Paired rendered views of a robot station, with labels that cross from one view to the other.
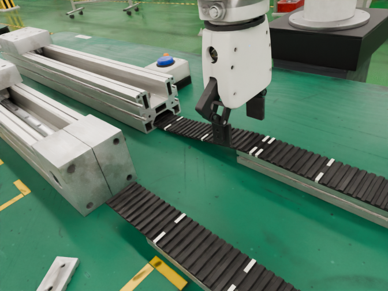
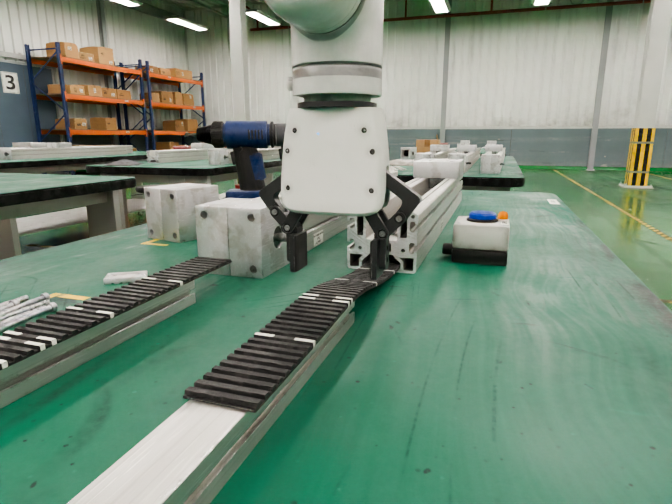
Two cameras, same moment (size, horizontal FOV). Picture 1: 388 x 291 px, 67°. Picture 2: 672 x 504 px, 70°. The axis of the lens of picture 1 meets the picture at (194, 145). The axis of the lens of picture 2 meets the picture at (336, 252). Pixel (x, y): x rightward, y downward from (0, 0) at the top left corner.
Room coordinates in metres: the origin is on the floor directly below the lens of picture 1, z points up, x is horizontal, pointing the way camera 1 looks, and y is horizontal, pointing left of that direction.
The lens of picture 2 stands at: (0.13, -0.49, 0.97)
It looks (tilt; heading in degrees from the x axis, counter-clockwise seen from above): 14 degrees down; 60
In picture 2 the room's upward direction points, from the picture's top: straight up
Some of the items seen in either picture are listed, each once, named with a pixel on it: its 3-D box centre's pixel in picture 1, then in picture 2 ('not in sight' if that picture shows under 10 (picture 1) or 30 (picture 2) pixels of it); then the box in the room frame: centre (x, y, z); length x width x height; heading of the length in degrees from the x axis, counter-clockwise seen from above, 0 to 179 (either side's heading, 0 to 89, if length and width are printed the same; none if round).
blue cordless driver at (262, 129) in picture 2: not in sight; (232, 171); (0.49, 0.58, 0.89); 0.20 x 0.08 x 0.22; 153
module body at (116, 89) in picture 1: (67, 71); (424, 204); (0.82, 0.32, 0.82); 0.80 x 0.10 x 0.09; 41
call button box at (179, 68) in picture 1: (165, 75); (475, 238); (0.69, 0.04, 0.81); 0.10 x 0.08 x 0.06; 131
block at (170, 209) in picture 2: not in sight; (187, 211); (0.35, 0.43, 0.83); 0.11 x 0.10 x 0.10; 117
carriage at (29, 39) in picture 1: (26, 44); (439, 173); (1.01, 0.48, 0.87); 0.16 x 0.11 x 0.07; 41
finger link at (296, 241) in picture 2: (216, 129); (287, 237); (0.34, -0.03, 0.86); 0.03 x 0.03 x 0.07; 41
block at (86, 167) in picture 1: (94, 158); (252, 236); (0.37, 0.16, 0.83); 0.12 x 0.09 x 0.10; 131
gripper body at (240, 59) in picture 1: (235, 55); (337, 154); (0.38, -0.08, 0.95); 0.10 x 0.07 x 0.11; 131
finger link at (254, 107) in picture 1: (258, 96); (389, 244); (0.41, -0.12, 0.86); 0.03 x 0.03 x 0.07; 41
